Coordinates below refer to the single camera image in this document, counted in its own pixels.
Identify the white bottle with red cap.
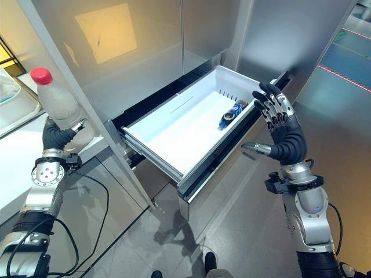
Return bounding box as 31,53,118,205
30,67,85,130

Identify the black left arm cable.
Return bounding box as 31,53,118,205
5,167,110,278

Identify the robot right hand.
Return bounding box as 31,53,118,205
241,82,308,167

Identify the white refrigerator drawer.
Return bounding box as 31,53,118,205
121,65,266,186

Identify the white counter cabinet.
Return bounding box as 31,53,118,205
0,111,148,264

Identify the white tray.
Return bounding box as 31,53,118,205
0,68,43,137

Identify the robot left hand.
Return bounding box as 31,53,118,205
42,117,89,152

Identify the black frame shelf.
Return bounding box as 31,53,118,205
0,36,26,78

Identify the silver refrigerator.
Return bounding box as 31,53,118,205
17,0,359,217

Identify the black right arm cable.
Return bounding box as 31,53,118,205
327,202,343,255

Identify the blue cola bottle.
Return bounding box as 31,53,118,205
218,99,248,130

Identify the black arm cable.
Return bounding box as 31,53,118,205
327,202,343,255
5,167,110,278

